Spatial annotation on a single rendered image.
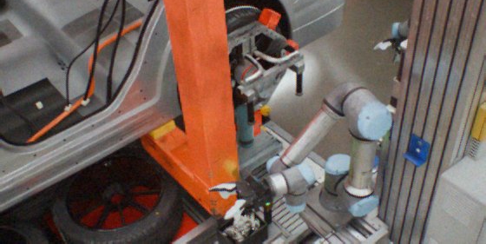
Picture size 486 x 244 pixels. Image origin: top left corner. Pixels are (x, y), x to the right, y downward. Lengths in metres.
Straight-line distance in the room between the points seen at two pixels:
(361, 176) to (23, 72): 2.02
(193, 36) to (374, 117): 0.69
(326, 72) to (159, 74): 1.97
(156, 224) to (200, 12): 1.20
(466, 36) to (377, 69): 2.79
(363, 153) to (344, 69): 2.52
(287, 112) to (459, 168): 2.18
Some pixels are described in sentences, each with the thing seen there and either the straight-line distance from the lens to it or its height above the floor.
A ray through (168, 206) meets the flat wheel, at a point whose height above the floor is 0.50.
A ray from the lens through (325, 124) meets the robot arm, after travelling 1.95.
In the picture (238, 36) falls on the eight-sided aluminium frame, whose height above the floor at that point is 1.12.
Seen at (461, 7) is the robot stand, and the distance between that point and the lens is 1.67.
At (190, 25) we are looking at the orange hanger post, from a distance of 1.95.
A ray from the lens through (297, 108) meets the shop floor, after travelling 4.03.
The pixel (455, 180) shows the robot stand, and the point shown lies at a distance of 1.96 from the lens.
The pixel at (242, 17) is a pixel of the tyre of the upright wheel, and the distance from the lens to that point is 2.85.
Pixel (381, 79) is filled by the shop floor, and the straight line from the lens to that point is 4.35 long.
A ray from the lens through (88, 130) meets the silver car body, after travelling 2.66.
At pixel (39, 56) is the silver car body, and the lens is 3.30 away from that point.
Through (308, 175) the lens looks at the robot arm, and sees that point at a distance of 1.88.
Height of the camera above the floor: 2.63
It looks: 40 degrees down
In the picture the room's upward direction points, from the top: 4 degrees counter-clockwise
